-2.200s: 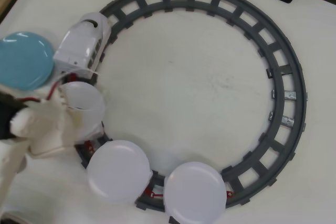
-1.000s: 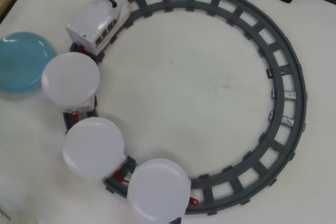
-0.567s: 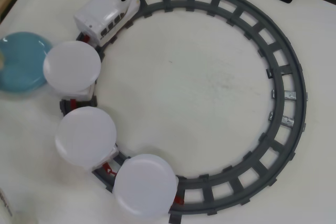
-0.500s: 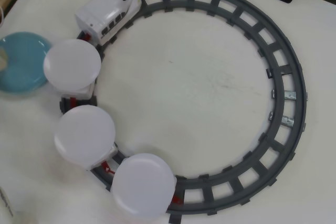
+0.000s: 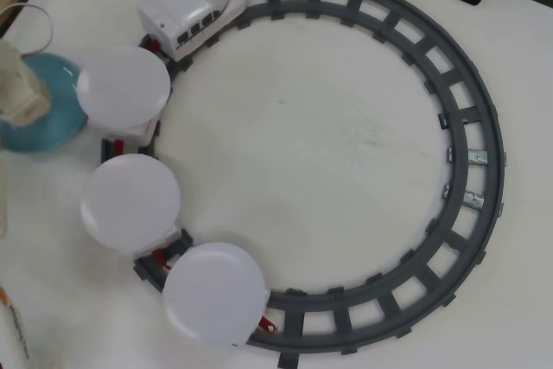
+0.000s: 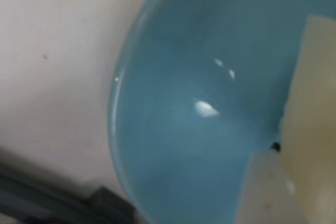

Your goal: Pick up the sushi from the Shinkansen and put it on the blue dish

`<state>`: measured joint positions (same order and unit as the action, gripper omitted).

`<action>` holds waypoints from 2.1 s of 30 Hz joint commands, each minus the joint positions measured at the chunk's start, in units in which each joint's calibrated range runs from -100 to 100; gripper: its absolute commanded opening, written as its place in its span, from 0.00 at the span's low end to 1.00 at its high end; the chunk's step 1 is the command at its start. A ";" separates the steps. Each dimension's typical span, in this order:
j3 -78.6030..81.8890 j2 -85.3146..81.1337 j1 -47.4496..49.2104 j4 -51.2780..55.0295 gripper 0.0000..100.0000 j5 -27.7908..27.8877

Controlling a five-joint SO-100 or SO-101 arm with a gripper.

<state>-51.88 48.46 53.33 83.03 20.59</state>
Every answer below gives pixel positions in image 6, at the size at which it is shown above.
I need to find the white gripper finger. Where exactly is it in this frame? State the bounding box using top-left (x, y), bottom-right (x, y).
top-left (235, 142), bottom-right (307, 224)

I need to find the blue dish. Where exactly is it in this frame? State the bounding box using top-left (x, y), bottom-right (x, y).
top-left (107, 0), bottom-right (336, 224)

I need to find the gray curved toy track piece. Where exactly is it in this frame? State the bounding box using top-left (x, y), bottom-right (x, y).
top-left (0, 147), bottom-right (139, 224)

